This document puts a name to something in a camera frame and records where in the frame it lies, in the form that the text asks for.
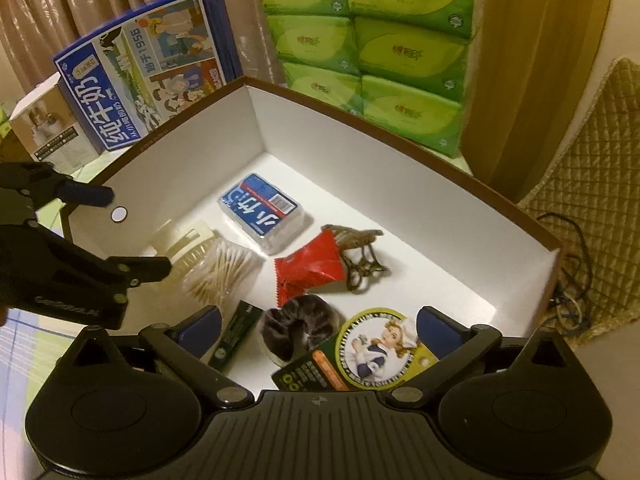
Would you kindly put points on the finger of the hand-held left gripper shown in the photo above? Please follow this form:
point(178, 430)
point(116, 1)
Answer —
point(85, 193)
point(145, 267)

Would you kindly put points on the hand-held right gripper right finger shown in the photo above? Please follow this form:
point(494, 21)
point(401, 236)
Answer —
point(432, 325)

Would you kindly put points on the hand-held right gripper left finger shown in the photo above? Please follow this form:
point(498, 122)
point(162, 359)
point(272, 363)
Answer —
point(200, 329)

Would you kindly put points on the dark green lip gel tube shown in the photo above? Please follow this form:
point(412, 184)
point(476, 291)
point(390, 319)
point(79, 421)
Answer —
point(235, 335)

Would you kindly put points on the cream hair claw clip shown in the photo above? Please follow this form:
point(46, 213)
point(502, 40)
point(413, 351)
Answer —
point(192, 239)

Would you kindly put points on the green card package round picture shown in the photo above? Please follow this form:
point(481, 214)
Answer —
point(375, 345)

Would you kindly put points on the clear pack of cotton swabs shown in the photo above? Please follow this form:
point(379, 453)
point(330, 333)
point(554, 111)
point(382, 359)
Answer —
point(225, 270)

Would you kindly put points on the dark brown velvet scrunchie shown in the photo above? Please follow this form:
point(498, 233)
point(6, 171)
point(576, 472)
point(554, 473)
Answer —
point(300, 325)

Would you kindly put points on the brown cardboard storage box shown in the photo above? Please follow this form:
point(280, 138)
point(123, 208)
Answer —
point(400, 220)

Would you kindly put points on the brown tortoiseshell hair claw clip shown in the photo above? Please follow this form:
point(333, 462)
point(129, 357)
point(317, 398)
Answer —
point(352, 237)

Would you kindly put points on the red snack packet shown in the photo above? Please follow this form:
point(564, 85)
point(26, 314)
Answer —
point(310, 270)

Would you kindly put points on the clear box with blue label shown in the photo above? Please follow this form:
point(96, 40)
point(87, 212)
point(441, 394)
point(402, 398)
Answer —
point(260, 205)

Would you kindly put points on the white photo-printed carton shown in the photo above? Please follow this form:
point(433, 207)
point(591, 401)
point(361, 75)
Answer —
point(50, 130)

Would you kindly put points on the blue illustrated milk carton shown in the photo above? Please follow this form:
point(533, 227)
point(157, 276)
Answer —
point(150, 70)

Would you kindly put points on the beige curtain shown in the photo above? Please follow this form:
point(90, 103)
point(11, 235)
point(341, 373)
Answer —
point(75, 0)

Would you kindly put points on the quilted beige cushion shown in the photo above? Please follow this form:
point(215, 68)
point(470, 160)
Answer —
point(600, 160)

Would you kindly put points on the golden brown curtain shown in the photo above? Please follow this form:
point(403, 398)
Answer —
point(540, 85)

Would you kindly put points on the stack of green tissue packs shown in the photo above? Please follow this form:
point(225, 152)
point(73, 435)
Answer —
point(375, 50)

